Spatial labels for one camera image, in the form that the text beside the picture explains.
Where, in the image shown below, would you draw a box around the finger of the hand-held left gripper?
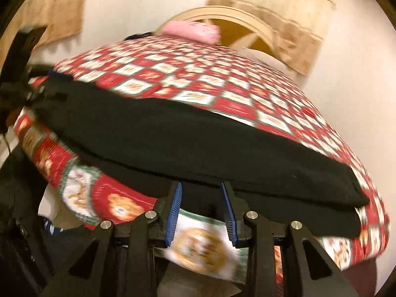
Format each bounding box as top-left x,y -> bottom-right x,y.
28,65 -> 75,103

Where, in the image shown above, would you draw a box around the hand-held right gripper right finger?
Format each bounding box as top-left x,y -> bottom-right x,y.
220,181 -> 359,297

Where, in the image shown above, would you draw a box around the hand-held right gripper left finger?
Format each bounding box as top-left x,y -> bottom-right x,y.
40,182 -> 183,297

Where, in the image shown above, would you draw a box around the black pants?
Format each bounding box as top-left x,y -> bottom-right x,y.
31,76 -> 370,239

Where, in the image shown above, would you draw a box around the beige floral curtain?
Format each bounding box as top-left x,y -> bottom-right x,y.
206,0 -> 338,76
0,0 -> 90,59

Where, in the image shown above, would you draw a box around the small black object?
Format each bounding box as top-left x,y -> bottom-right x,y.
124,32 -> 153,41

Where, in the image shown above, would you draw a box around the blue white striped cloth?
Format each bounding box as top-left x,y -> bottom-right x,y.
43,219 -> 66,236

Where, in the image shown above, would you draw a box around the red checkered bear printed blanket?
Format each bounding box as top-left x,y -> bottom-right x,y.
14,32 -> 390,285

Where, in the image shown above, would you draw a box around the pink pillow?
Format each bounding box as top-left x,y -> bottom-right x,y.
161,20 -> 221,44

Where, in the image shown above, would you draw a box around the striped pillow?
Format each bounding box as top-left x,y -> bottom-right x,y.
238,47 -> 291,75

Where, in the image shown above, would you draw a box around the cream arched headboard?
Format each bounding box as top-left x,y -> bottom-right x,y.
155,5 -> 279,57

